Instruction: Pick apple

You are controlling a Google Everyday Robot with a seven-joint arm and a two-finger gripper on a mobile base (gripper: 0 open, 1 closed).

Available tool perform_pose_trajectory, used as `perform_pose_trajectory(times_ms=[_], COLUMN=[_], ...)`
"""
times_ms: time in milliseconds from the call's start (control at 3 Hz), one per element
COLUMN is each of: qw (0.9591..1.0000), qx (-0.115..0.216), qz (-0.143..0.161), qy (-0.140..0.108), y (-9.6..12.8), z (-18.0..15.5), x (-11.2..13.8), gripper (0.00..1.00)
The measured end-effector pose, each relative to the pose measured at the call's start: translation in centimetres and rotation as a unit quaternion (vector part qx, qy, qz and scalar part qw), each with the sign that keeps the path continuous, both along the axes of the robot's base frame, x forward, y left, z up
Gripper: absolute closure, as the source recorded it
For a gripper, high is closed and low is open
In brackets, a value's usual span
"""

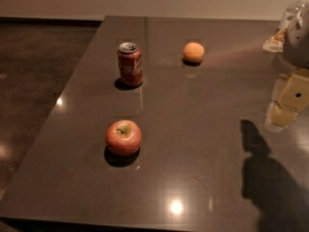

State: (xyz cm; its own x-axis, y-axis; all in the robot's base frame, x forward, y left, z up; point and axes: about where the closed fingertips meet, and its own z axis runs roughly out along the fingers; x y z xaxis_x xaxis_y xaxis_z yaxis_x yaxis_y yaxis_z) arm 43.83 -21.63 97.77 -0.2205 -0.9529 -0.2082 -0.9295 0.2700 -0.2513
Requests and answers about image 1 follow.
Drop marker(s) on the orange fruit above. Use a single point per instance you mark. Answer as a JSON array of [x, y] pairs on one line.
[[193, 52]]

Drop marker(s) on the red apple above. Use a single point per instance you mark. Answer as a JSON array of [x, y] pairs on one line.
[[123, 138]]

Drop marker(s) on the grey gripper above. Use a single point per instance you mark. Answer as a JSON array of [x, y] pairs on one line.
[[297, 47]]

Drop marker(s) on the clear plastic water bottle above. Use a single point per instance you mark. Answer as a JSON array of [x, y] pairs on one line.
[[291, 12]]

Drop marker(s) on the red cola can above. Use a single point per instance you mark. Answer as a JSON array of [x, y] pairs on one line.
[[130, 64]]

